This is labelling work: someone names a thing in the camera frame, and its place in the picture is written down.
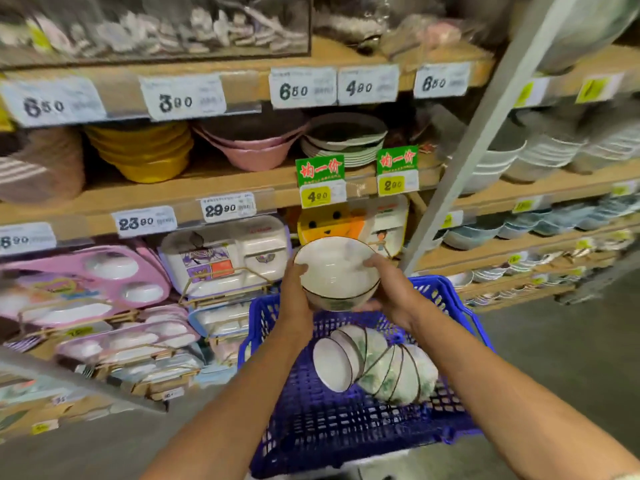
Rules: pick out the person's left hand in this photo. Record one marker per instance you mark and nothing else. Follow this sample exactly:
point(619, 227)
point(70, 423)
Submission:
point(295, 304)

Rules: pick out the person's right hand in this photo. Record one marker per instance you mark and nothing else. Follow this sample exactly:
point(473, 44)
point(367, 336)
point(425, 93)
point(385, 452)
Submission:
point(397, 299)

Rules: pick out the white black-rimmed floral bowl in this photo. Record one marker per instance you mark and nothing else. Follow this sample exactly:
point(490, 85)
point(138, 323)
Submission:
point(590, 24)
point(332, 264)

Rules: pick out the nested row of floral bowls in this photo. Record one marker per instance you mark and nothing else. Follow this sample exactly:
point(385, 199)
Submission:
point(330, 364)

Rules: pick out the blue shopping basket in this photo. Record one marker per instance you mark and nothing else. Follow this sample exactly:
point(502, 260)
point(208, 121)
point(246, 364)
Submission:
point(325, 424)

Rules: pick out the person's right forearm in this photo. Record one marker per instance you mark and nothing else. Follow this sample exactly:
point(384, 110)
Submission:
point(510, 394)

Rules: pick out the person's left forearm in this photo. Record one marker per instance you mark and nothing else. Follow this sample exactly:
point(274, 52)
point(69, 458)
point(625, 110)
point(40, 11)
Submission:
point(225, 419)

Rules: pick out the stack of large white bowls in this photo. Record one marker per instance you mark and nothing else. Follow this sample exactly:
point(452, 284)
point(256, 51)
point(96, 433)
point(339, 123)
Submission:
point(487, 169)

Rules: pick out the row of blue grey bowls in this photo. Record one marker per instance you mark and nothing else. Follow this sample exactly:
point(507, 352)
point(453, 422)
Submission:
point(560, 219)

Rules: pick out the blue divided kids plate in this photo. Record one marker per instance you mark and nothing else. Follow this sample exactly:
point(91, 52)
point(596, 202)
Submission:
point(220, 317)
point(155, 372)

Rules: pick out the white divided kids plate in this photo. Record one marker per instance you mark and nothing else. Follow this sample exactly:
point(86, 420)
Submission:
point(240, 244)

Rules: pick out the yellow bear divided plate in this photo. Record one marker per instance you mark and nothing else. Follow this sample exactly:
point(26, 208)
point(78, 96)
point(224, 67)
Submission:
point(330, 227)

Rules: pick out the yellow price tag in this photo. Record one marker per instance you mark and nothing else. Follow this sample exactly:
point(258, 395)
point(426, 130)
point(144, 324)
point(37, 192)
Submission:
point(620, 189)
point(525, 93)
point(515, 258)
point(522, 205)
point(447, 220)
point(592, 89)

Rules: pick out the green sign price tag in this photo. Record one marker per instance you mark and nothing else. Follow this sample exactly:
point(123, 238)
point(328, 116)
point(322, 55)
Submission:
point(391, 184)
point(316, 196)

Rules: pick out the white price tag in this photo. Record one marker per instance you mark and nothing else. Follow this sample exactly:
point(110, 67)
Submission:
point(367, 84)
point(227, 208)
point(50, 102)
point(442, 80)
point(142, 222)
point(25, 239)
point(182, 97)
point(302, 88)

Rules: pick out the pink divided kids plate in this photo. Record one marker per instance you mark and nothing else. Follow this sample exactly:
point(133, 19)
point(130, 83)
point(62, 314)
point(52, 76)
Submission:
point(60, 289)
point(135, 339)

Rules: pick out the stack of pale green plates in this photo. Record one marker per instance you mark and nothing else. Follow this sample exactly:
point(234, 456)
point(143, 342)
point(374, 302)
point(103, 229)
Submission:
point(345, 139)

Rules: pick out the bundle of pink ceramic spoons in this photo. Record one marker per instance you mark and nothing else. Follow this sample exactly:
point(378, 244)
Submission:
point(435, 34)

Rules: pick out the clear box of spoons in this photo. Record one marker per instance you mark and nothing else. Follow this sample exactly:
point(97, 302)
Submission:
point(150, 29)

